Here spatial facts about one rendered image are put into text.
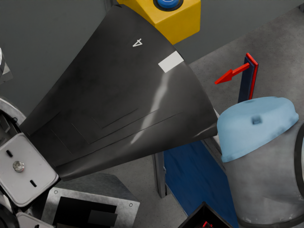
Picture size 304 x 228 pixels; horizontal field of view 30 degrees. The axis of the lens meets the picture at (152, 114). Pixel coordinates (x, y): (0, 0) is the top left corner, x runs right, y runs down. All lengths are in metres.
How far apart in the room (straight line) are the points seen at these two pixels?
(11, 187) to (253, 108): 0.34
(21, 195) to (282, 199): 0.34
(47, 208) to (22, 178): 0.14
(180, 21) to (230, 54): 1.26
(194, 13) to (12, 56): 0.75
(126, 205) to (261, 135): 0.44
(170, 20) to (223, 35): 1.18
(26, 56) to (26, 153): 0.96
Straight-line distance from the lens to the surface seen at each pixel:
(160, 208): 1.98
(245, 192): 0.53
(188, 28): 1.08
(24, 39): 1.64
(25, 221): 0.80
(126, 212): 0.91
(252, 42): 2.34
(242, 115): 0.51
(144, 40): 0.78
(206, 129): 0.76
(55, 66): 1.79
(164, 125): 0.74
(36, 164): 0.74
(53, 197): 0.87
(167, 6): 1.03
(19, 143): 0.76
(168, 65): 0.77
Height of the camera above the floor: 1.86
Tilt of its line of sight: 60 degrees down
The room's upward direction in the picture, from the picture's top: 6 degrees counter-clockwise
